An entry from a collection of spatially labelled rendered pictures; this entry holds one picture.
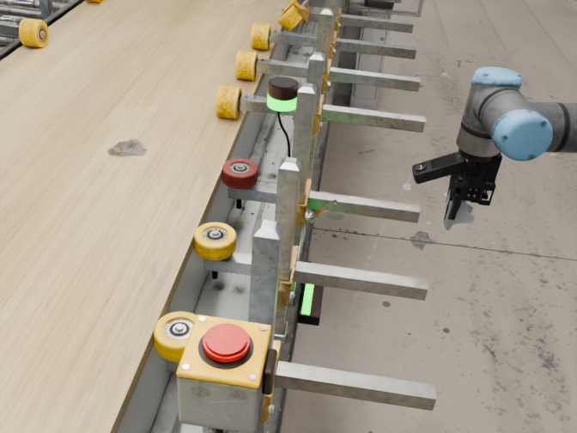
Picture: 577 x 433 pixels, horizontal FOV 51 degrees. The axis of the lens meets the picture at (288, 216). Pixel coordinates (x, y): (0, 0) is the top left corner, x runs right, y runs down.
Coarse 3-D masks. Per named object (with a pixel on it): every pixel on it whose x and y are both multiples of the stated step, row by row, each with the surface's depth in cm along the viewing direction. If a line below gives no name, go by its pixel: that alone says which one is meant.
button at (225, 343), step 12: (228, 324) 53; (204, 336) 52; (216, 336) 52; (228, 336) 52; (240, 336) 52; (204, 348) 51; (216, 348) 51; (228, 348) 51; (240, 348) 51; (216, 360) 51; (228, 360) 51
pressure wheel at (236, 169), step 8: (232, 160) 139; (240, 160) 139; (248, 160) 139; (224, 168) 135; (232, 168) 136; (240, 168) 136; (248, 168) 137; (256, 168) 136; (224, 176) 135; (232, 176) 134; (240, 176) 133; (248, 176) 134; (256, 176) 136; (232, 184) 135; (240, 184) 134; (248, 184) 135; (240, 200) 141; (240, 208) 143
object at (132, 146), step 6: (132, 138) 142; (120, 144) 139; (126, 144) 139; (132, 144) 139; (138, 144) 139; (108, 150) 138; (114, 150) 137; (120, 150) 139; (126, 150) 138; (132, 150) 138; (138, 150) 139; (144, 150) 140
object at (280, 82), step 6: (276, 78) 120; (282, 78) 121; (288, 78) 121; (276, 84) 118; (282, 84) 118; (288, 84) 118; (294, 84) 119; (270, 96) 119; (270, 108) 121; (294, 114) 121; (294, 120) 122; (282, 126) 125; (288, 138) 126; (288, 144) 126; (288, 150) 127; (288, 156) 128
